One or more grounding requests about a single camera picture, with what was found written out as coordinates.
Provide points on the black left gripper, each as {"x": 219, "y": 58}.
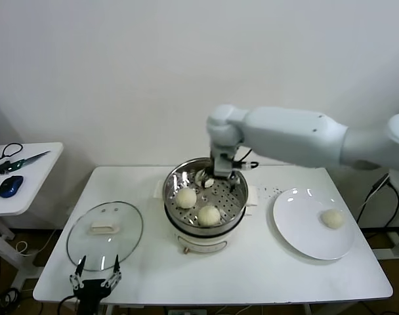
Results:
{"x": 89, "y": 295}

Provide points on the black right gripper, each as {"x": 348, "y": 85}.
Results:
{"x": 213, "y": 164}

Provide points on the round glass pot lid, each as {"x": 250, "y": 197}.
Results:
{"x": 120, "y": 249}

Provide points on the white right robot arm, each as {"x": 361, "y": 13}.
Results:
{"x": 285, "y": 138}

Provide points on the stainless steel steamer basket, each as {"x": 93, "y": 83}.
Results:
{"x": 173, "y": 183}

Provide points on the scattered dark crumbs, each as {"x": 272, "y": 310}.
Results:
{"x": 268, "y": 191}

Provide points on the round white plate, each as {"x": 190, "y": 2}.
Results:
{"x": 294, "y": 223}

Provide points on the white side table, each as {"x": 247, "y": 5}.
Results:
{"x": 38, "y": 183}

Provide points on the blue computer mouse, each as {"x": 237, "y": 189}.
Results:
{"x": 10, "y": 186}

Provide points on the white stand base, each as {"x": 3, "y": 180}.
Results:
{"x": 390, "y": 252}

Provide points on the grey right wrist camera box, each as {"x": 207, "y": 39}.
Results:
{"x": 224, "y": 165}

